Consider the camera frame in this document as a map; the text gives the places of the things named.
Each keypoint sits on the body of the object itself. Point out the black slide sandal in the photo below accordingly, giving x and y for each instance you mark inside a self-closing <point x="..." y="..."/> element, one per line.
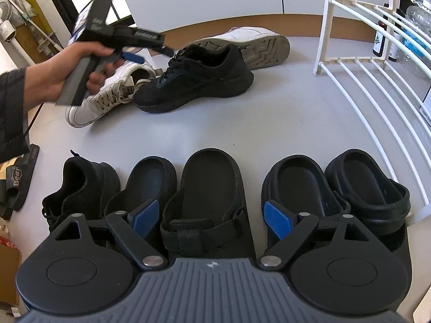
<point x="18" y="181"/>

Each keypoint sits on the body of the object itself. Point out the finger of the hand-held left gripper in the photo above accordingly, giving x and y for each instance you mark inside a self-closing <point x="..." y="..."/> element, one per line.
<point x="133" y="58"/>
<point x="165" y="50"/>

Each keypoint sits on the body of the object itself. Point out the clear water bottle blue label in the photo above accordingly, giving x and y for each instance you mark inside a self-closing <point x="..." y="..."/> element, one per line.
<point x="417" y="43"/>

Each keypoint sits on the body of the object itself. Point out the black knit clog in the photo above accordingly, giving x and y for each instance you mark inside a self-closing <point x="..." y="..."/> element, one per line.
<point x="148" y="178"/>
<point x="208" y="181"/>

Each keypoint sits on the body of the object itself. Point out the white standing fan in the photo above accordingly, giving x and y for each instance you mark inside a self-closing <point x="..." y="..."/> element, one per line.
<point x="8" y="32"/>

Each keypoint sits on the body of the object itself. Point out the white lace-up sneaker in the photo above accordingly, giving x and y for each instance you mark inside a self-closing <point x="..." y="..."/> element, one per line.
<point x="101" y="104"/>
<point x="242" y="37"/>

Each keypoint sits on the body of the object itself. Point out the black framed glass door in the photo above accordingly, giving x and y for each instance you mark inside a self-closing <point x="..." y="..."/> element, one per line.
<point x="62" y="3"/>

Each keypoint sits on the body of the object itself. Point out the person's left hand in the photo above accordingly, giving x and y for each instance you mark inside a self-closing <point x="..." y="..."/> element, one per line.
<point x="57" y="70"/>

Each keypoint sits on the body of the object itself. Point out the cardboard box red print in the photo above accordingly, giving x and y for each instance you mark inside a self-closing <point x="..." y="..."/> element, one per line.
<point x="8" y="265"/>

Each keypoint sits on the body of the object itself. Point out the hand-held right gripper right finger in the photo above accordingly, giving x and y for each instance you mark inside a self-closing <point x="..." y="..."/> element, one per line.
<point x="277" y="219"/>

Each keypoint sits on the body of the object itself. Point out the black lace-up sneaker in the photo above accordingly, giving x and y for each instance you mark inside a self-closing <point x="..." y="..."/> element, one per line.
<point x="80" y="188"/>
<point x="195" y="74"/>

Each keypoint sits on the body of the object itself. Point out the flat mop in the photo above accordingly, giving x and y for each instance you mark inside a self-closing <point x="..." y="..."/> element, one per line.
<point x="37" y="30"/>

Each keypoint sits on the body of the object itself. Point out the white shoe rack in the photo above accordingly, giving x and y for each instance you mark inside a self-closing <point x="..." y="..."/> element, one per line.
<point x="370" y="101"/>

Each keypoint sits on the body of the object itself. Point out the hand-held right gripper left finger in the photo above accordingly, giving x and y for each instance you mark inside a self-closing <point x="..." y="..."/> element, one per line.
<point x="146" y="218"/>

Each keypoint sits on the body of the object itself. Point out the dark glass bottle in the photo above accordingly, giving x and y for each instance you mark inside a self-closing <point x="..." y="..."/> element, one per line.
<point x="379" y="37"/>
<point x="395" y="43"/>

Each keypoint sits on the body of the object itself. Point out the black rubber clog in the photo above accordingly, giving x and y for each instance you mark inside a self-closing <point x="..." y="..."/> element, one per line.
<point x="296" y="188"/>
<point x="367" y="185"/>

